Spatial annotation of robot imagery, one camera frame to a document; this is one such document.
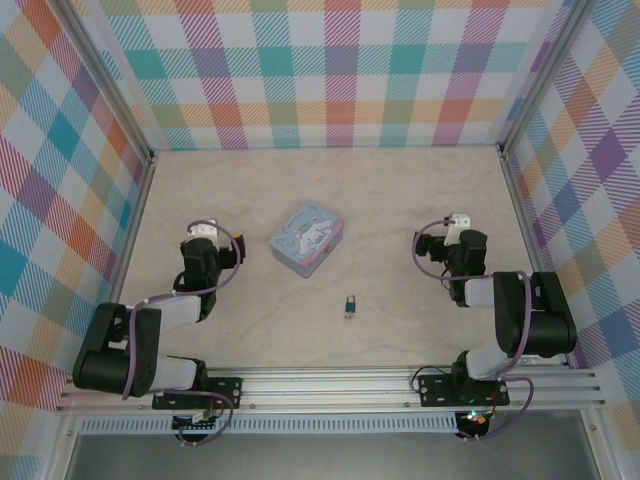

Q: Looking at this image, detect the blue cartoon tin box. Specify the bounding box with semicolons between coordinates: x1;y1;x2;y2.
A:
268;200;345;280

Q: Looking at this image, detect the aluminium side rail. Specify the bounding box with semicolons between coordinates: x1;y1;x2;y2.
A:
88;149;160;374
497;142;576;371

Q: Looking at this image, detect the aluminium corner post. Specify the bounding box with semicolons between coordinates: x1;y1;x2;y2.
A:
58;0;157;169
497;0;594;156

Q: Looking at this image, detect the black left controller board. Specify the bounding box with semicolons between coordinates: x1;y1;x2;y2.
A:
171;408;224;435

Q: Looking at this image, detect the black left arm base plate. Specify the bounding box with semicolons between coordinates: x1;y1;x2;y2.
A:
151;375;244;411

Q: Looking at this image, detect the slotted white cable duct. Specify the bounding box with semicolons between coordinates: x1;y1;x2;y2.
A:
78;412;461;436

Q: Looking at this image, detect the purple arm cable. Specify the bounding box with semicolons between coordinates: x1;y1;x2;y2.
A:
412;218;535;444
121;225;250;449

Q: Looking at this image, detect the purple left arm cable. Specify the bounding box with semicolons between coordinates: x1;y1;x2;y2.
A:
121;225;250;449

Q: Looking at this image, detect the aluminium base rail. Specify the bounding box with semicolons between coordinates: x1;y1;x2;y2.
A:
53;366;607;415

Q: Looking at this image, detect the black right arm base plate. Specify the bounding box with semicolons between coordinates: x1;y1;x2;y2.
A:
417;372;511;407

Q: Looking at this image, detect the right controller board with lights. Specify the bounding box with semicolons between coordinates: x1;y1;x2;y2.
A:
458;408;490;437

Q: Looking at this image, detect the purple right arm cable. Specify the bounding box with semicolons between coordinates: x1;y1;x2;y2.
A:
412;218;535;444

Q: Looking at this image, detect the grey metal panel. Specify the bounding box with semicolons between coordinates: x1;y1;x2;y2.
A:
64;432;601;480

